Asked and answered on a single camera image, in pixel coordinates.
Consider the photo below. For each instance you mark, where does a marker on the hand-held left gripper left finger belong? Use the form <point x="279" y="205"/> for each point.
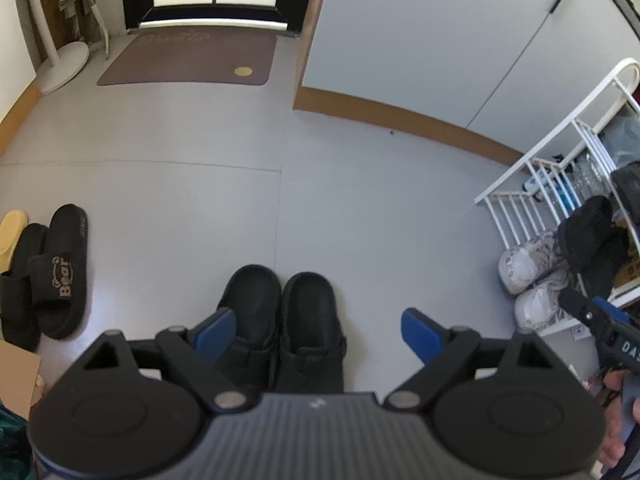
<point x="215" y="330"/>

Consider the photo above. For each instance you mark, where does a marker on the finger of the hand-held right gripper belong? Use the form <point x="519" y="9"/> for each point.
<point x="582" y="307"/>

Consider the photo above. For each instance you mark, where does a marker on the plain cardboard box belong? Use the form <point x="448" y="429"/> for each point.
<point x="20" y="375"/>

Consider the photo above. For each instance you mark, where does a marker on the yellow slipper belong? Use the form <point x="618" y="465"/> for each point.
<point x="10" y="230"/>

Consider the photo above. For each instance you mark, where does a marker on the grey cabinet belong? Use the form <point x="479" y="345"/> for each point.
<point x="425" y="35"/>

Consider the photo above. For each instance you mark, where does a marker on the white metal shoe rack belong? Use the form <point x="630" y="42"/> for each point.
<point x="576" y="119"/>

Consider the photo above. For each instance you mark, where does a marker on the brown door mat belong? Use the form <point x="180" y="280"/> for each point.
<point x="175" y="60"/>

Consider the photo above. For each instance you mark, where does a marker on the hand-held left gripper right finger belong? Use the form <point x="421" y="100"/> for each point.
<point x="422" y="332"/>

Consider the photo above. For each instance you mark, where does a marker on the white lace-up sneaker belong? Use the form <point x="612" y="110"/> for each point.
<point x="542" y="305"/>
<point x="525" y="265"/>

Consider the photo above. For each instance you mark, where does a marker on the clear plastic bottle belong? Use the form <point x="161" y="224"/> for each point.
<point x="587" y="180"/>

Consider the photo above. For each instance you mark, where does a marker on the green patterned cloth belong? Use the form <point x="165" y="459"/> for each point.
<point x="12" y="440"/>

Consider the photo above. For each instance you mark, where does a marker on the black buckle clog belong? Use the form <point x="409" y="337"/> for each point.
<point x="310" y="320"/>
<point x="250" y="300"/>

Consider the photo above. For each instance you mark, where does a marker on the black printed slide sandal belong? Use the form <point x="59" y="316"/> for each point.
<point x="20" y="290"/>
<point x="62" y="280"/>

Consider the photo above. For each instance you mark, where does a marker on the printed cardboard box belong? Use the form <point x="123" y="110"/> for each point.
<point x="631" y="270"/>

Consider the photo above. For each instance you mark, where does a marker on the white standing fan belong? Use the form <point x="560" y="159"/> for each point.
<point x="60" y="65"/>

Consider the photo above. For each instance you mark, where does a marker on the person's right hand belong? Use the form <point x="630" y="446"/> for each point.
<point x="611" y="442"/>

